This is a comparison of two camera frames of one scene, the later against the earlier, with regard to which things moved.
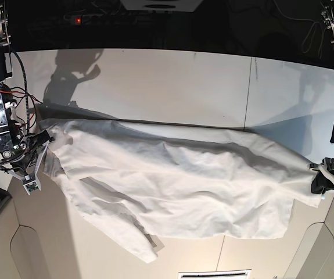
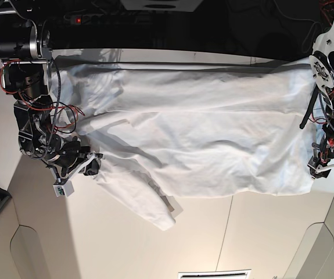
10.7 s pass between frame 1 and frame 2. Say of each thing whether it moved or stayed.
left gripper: moved
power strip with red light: stayed
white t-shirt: moved
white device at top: stayed
